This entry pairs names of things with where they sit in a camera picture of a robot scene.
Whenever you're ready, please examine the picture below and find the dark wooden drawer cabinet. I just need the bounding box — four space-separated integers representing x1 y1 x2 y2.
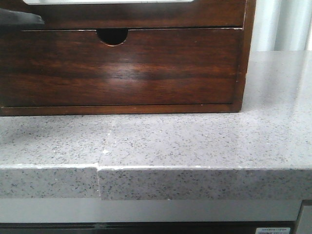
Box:
0 0 256 116

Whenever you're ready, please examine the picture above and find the white label sticker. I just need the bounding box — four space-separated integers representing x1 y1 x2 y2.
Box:
255 227 291 234

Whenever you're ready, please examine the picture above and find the wooden drawer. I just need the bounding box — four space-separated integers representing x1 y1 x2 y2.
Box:
0 28 242 107
29 0 246 29

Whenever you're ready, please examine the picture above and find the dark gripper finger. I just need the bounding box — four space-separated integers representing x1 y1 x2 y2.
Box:
0 8 45 32

